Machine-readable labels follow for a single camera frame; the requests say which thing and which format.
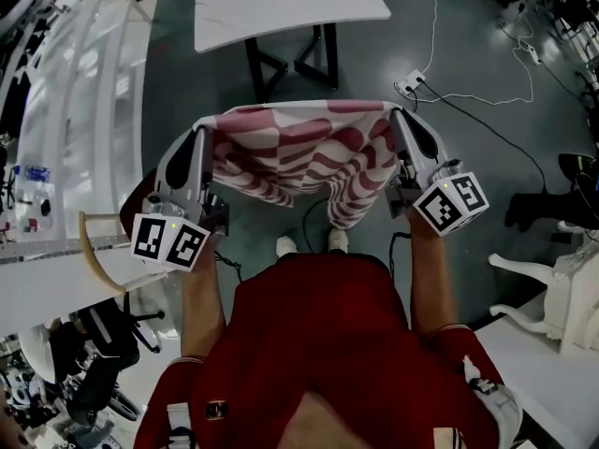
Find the thin black looped cable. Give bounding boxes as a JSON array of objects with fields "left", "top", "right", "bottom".
[{"left": 300, "top": 196, "right": 334, "bottom": 253}]

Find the long white cable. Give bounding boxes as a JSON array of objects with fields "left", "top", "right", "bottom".
[{"left": 362, "top": 0, "right": 535, "bottom": 107}]

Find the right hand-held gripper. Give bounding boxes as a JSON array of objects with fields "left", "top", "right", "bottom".
[{"left": 387, "top": 108, "right": 490, "bottom": 239}]

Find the person's left forearm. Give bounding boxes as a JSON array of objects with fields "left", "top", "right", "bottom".
[{"left": 179, "top": 249, "right": 229, "bottom": 360}]

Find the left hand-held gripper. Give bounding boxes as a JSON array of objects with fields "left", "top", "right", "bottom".
[{"left": 130, "top": 125, "right": 231, "bottom": 273}]

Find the long black floor cable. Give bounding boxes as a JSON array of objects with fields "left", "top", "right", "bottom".
[{"left": 405, "top": 78, "right": 548, "bottom": 195}]

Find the white shelf rack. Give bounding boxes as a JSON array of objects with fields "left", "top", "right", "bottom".
[{"left": 0, "top": 0, "right": 158, "bottom": 243}]

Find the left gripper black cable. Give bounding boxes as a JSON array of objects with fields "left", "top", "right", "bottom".
[{"left": 213, "top": 249, "right": 243, "bottom": 283}]

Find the red white patterned tablecloth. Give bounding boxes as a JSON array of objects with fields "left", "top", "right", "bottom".
[{"left": 203, "top": 100, "right": 404, "bottom": 231}]

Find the white shoulder bag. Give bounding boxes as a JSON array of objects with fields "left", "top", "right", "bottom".
[{"left": 461, "top": 355, "right": 524, "bottom": 449}]

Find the person's right white shoe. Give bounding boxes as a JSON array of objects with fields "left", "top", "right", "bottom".
[{"left": 327, "top": 227, "right": 350, "bottom": 254}]

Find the white chest strap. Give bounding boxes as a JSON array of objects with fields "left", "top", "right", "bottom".
[{"left": 166, "top": 401, "right": 194, "bottom": 449}]

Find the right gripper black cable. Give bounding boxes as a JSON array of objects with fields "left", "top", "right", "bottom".
[{"left": 388, "top": 231, "right": 414, "bottom": 281}]

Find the black office chair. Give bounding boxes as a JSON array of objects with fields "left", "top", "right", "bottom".
[{"left": 65, "top": 292, "right": 167, "bottom": 423}]

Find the white cable with adapter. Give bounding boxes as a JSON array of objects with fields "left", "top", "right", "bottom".
[{"left": 495, "top": 2, "right": 544, "bottom": 67}]

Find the light wooden chair back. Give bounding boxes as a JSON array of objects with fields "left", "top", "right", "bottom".
[{"left": 78, "top": 210, "right": 128, "bottom": 297}]

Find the white marble table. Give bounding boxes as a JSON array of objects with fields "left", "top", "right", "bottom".
[{"left": 193, "top": 0, "right": 392, "bottom": 105}]

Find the person's red shirt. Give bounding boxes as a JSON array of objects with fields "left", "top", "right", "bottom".
[{"left": 134, "top": 252, "right": 505, "bottom": 449}]

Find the white floor socket box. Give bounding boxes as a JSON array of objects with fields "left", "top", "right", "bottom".
[{"left": 393, "top": 68, "right": 428, "bottom": 97}]

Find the white side table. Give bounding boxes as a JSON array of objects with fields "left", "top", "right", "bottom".
[{"left": 471, "top": 287, "right": 599, "bottom": 449}]

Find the person's right forearm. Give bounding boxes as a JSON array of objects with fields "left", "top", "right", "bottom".
[{"left": 403, "top": 207, "right": 460, "bottom": 337}]

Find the person's left white shoe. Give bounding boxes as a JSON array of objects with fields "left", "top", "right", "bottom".
[{"left": 275, "top": 235, "right": 300, "bottom": 257}]

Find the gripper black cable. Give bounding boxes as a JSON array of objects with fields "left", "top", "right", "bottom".
[
  {"left": 388, "top": 231, "right": 414, "bottom": 281},
  {"left": 213, "top": 249, "right": 243, "bottom": 283}
]

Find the person's white shoe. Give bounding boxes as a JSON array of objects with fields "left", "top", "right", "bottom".
[
  {"left": 275, "top": 235, "right": 300, "bottom": 257},
  {"left": 327, "top": 227, "right": 350, "bottom": 254}
]

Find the white ornate chair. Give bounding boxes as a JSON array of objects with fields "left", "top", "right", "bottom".
[{"left": 488, "top": 243, "right": 599, "bottom": 355}]

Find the white desk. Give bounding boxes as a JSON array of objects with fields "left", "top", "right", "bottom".
[{"left": 0, "top": 234, "right": 170, "bottom": 341}]

